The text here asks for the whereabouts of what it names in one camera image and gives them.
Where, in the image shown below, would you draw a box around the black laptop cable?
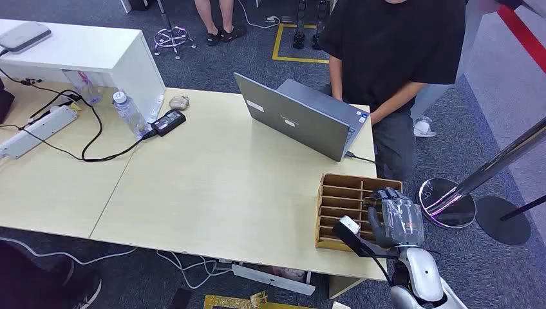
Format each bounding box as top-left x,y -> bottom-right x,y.
344,151 -> 377,165

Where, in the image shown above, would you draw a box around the white floor cable with plug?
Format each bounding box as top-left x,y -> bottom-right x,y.
236,0 -> 283,30

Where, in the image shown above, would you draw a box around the long white floor cable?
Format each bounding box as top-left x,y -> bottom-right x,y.
0,236 -> 138,267

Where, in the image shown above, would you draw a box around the white slim tube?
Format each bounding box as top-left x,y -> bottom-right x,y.
146,94 -> 165,124

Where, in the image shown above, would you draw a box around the grey laptop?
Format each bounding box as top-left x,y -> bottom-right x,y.
233,72 -> 370,163

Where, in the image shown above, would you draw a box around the black phone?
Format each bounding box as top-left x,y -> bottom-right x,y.
169,288 -> 193,309

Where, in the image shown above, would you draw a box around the white power strip under table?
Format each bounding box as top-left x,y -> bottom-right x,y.
231,263 -> 317,297

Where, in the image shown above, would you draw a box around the table leg panel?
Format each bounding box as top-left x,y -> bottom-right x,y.
328,274 -> 366,300

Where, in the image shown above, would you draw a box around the clear bottle red label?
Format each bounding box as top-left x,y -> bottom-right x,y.
62,70 -> 104,106

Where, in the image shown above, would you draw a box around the person's white shoe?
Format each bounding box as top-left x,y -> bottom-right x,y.
412,116 -> 438,138

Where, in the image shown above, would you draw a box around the clear water bottle white cap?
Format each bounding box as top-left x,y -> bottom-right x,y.
112,90 -> 151,140

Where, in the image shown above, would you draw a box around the black adapter cable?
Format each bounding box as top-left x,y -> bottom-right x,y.
0,68 -> 158,164

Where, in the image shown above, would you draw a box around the red barrier belt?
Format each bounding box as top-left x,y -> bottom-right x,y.
496,4 -> 546,74

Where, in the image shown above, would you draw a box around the person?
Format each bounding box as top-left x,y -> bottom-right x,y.
319,0 -> 469,182

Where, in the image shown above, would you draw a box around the chrome stanchion with round base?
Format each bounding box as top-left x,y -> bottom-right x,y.
416,117 -> 546,229

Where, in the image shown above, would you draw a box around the grey flat device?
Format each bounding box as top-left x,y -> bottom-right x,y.
0,21 -> 52,55

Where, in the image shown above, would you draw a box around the black stanchion with round base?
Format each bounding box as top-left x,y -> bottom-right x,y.
475,194 -> 546,247

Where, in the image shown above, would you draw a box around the black object at desk edge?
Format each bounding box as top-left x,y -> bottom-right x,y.
0,79 -> 15,125

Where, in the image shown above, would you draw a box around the wooden slotted card holder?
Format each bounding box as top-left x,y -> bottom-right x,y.
314,173 -> 403,252

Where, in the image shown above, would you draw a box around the black shoe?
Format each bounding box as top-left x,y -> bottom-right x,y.
40,257 -> 103,309

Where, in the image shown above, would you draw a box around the yellow cardboard piece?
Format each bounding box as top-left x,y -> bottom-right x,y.
203,291 -> 317,309

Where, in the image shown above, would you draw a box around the black robot legs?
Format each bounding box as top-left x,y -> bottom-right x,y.
292,0 -> 330,51

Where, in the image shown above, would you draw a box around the tangled white cables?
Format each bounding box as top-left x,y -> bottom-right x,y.
155,249 -> 233,290

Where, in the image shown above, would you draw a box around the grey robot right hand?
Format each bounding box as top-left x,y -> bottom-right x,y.
367,187 -> 426,250

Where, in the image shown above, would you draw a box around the white desk shelf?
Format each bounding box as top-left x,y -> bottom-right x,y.
0,19 -> 166,124

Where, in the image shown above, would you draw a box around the standing person's legs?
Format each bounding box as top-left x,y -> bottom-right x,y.
194,0 -> 248,47

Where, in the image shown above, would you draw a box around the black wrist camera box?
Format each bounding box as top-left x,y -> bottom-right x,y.
332,215 -> 400,259

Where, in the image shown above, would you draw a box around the black power adapter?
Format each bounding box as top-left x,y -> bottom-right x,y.
151,109 -> 187,138

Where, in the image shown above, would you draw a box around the chrome stool base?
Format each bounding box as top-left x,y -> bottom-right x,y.
153,0 -> 198,60

